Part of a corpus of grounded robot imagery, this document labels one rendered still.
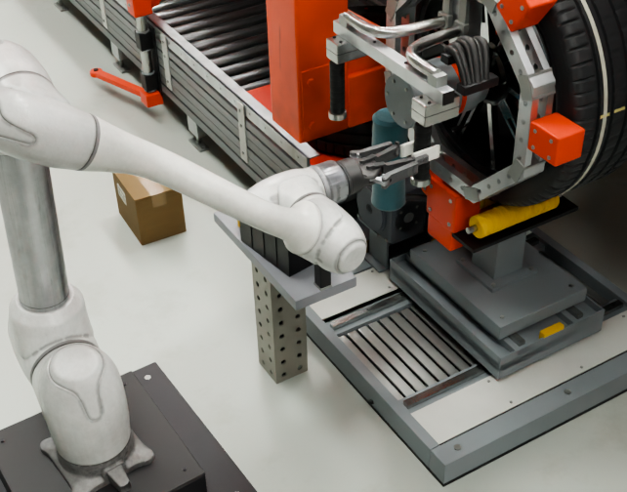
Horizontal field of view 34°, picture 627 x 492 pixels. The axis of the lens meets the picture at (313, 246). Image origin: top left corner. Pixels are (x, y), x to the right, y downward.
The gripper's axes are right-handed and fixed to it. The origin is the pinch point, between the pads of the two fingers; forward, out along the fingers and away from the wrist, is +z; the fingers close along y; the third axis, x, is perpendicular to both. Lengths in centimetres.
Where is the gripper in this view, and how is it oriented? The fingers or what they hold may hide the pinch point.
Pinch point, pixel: (420, 150)
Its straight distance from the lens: 218.7
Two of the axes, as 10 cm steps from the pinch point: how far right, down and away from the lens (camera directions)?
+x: -0.2, -8.0, -6.0
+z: 8.6, -3.3, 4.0
